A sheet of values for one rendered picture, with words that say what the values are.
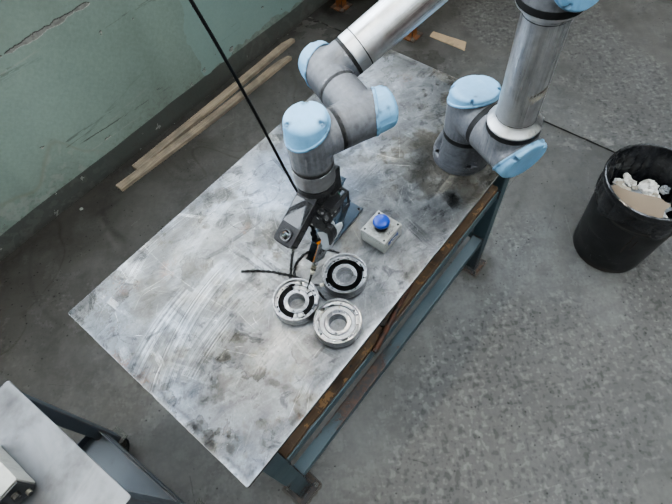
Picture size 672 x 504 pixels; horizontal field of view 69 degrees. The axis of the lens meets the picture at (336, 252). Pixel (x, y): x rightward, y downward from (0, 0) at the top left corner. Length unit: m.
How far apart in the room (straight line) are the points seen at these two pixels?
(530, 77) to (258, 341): 0.76
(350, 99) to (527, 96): 0.38
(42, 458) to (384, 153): 1.11
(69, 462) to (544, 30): 1.30
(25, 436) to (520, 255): 1.80
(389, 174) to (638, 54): 2.16
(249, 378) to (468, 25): 2.59
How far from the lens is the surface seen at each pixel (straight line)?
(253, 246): 1.23
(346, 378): 1.32
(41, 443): 1.38
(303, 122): 0.77
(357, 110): 0.81
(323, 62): 0.90
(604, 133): 2.75
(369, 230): 1.17
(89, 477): 1.31
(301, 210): 0.91
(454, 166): 1.32
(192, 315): 1.19
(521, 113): 1.08
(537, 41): 0.98
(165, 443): 1.99
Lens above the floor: 1.82
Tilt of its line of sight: 59 degrees down
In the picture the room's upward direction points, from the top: 8 degrees counter-clockwise
